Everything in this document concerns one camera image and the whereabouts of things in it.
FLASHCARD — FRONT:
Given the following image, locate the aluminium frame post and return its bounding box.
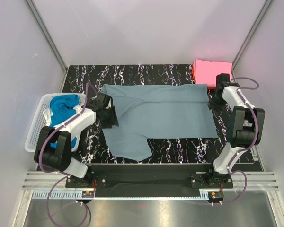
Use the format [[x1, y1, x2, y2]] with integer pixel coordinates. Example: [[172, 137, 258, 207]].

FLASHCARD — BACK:
[[232, 0, 274, 70], [25, 0, 68, 73]]

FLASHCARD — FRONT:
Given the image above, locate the orange folded t shirt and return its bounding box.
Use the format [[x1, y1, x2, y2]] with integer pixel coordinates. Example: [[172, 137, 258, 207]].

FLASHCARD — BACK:
[[192, 66, 215, 90]]

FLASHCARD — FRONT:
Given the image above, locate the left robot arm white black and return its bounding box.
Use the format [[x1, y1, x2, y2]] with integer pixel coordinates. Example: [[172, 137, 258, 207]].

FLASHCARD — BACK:
[[34, 92, 118, 186]]

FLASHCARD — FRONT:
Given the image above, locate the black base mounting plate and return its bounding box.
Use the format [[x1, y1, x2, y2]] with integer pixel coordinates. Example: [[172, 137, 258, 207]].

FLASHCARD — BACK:
[[66, 164, 233, 194]]

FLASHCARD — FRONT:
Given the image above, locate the pink folded t shirt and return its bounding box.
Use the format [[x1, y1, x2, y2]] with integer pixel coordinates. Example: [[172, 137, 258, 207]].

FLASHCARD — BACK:
[[193, 59, 232, 87]]

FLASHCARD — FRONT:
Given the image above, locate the left aluminium frame post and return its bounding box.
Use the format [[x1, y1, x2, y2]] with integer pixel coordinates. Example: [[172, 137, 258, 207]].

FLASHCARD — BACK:
[[25, 0, 68, 73]]

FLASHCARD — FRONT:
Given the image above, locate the white slotted cable duct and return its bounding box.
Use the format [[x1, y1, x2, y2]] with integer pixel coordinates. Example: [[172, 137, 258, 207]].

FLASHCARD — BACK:
[[32, 190, 209, 201]]

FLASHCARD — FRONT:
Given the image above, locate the grey-blue t shirt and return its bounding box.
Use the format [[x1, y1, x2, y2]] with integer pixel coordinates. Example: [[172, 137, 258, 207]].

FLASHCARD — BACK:
[[101, 84, 218, 161]]

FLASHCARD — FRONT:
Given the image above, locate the right aluminium frame post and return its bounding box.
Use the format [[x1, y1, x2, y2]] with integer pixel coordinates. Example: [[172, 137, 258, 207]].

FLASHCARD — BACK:
[[232, 0, 274, 70]]

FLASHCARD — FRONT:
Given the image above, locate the bright blue t shirt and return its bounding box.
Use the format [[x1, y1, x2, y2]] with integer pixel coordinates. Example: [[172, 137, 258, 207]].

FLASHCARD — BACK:
[[48, 94, 80, 152]]

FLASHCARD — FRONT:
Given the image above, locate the white plastic laundry basket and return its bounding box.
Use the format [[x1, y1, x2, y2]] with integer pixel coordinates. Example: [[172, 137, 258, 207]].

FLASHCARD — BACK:
[[24, 93, 85, 153]]

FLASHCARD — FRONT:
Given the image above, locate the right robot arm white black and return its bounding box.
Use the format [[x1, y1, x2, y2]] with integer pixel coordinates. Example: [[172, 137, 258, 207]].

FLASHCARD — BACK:
[[205, 73, 265, 186]]

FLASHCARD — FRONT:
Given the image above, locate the white cloth in basket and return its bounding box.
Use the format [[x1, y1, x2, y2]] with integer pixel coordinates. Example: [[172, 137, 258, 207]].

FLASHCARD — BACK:
[[43, 108, 53, 126]]

